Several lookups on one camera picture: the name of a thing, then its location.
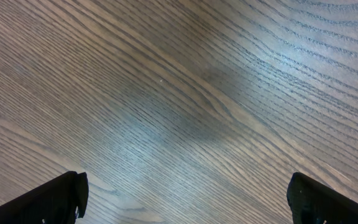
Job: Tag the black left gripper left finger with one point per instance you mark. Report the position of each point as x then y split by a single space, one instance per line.
61 200

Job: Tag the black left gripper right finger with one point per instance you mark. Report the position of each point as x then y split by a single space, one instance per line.
314 203

